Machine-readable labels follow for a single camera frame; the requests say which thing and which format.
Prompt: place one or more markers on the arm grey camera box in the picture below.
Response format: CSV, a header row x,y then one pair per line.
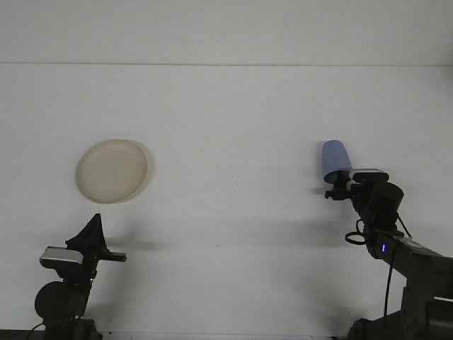
x,y
60,255
369,174

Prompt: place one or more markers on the pale blue cup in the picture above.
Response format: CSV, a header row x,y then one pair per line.
x,y
334,156

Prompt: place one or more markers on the pale round plate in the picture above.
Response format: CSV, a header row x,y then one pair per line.
x,y
111,171

